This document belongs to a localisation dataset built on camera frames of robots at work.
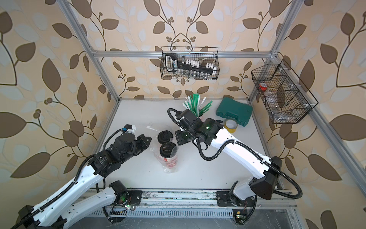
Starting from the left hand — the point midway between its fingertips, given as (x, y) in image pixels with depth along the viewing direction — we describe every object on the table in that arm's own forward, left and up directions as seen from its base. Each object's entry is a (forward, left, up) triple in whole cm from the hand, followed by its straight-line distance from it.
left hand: (151, 136), depth 72 cm
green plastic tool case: (+35, -52, -18) cm, 65 cm away
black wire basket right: (+16, -70, +12) cm, 73 cm away
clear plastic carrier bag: (-2, -1, -7) cm, 8 cm away
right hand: (-1, -14, +1) cm, 14 cm away
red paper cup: (+3, -6, -4) cm, 8 cm away
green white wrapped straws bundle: (+31, -21, -7) cm, 38 cm away
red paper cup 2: (-11, -10, -6) cm, 16 cm away
